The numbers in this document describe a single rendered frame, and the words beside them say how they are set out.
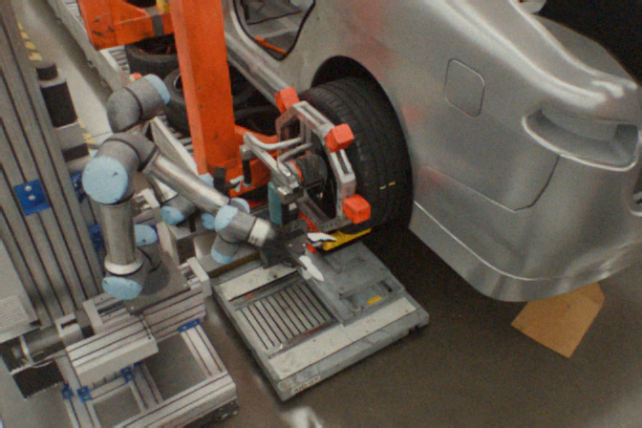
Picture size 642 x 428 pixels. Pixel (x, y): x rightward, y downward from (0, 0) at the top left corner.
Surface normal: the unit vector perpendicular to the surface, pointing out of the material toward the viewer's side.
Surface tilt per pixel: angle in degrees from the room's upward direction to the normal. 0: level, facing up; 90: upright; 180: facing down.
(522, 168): 90
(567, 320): 1
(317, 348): 0
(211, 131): 90
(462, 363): 0
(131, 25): 90
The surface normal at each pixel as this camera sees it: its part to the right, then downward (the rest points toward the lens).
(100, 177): -0.09, 0.57
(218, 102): 0.53, 0.55
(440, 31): -0.84, 0.22
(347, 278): 0.00, -0.76
